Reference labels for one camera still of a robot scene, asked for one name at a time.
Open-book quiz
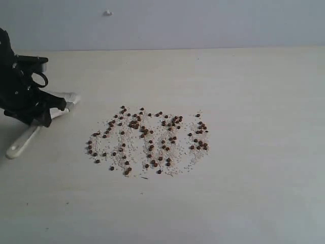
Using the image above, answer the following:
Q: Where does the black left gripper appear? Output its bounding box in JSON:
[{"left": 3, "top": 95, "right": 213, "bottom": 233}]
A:
[{"left": 1, "top": 54, "right": 67, "bottom": 127}]

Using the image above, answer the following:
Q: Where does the small white wall lump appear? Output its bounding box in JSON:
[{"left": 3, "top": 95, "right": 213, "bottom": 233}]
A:
[{"left": 103, "top": 9, "right": 113, "bottom": 17}]

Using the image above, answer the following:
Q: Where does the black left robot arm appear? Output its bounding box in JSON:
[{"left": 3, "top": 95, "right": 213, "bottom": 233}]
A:
[{"left": 1, "top": 29, "right": 67, "bottom": 127}]

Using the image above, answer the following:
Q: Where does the pile of brown pellets and grains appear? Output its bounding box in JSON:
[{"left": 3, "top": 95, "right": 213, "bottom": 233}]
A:
[{"left": 85, "top": 105, "right": 210, "bottom": 179}]

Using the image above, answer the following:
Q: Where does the white paint brush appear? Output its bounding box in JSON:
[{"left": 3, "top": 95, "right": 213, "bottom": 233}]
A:
[{"left": 6, "top": 91, "right": 81, "bottom": 159}]

